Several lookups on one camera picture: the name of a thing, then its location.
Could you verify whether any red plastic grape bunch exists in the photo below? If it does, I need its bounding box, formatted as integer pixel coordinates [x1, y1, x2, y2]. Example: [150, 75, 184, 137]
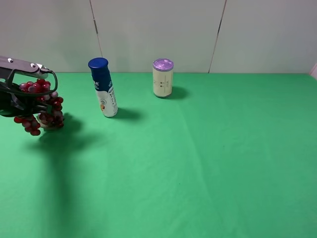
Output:
[13, 79, 64, 136]

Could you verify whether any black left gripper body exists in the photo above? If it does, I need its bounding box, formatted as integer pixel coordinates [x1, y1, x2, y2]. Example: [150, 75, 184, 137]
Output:
[0, 56, 14, 117]

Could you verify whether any cream can purple lid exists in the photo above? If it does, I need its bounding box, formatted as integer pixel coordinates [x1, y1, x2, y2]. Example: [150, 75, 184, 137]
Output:
[153, 59, 174, 98]

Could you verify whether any blue capped white bottle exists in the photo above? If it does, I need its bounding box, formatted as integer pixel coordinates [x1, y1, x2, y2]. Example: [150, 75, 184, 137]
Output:
[88, 58, 118, 118]

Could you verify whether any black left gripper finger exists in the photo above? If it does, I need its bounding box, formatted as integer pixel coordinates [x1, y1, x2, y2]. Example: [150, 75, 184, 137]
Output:
[7, 59, 58, 96]
[12, 84, 52, 117]

